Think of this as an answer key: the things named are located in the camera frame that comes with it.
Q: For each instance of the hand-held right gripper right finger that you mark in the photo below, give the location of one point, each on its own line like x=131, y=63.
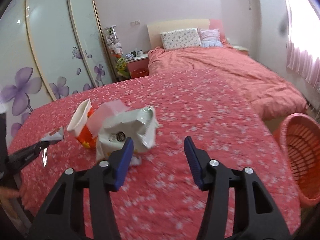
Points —
x=193, y=162

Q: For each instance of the pink translucent plastic sheet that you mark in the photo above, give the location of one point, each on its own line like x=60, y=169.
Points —
x=105, y=115

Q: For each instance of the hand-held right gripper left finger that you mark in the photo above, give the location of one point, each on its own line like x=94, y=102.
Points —
x=123, y=165

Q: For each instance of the wardrobe with purple flowers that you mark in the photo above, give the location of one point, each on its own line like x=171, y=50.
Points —
x=50, y=42

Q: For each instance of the orange plastic laundry basket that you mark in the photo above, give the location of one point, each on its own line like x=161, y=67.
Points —
x=305, y=155

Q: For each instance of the pink striped pillow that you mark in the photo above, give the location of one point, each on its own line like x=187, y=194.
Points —
x=211, y=38

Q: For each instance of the person's left hand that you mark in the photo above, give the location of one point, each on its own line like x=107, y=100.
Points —
x=10, y=193

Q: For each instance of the white floral pillow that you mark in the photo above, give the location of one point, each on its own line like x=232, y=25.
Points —
x=181, y=38

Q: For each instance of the beige pink headboard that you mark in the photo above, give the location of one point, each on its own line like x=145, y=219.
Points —
x=175, y=23

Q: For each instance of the orange snack bag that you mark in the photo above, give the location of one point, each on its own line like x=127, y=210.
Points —
x=55, y=135

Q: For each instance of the clear tube of plush toys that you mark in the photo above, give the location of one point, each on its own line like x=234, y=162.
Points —
x=113, y=42

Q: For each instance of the green yellow plush toy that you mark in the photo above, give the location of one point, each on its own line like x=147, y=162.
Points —
x=121, y=66

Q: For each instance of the white light switch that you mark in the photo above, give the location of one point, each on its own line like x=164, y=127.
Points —
x=135, y=22

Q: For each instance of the salmon pink duvet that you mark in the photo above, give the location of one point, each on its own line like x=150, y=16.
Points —
x=225, y=67

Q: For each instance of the white mug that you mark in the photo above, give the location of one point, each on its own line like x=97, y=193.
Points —
x=139, y=53

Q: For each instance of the pink nightstand with mug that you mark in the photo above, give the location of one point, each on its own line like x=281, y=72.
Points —
x=137, y=63

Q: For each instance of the pink curtain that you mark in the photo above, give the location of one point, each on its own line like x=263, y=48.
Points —
x=302, y=60

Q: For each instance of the red floral blanket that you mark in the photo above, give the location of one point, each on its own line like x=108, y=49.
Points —
x=187, y=110

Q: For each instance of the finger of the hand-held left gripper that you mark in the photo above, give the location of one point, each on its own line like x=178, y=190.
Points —
x=27, y=155

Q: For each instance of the white orange paper cup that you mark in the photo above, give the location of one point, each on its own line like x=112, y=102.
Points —
x=80, y=120

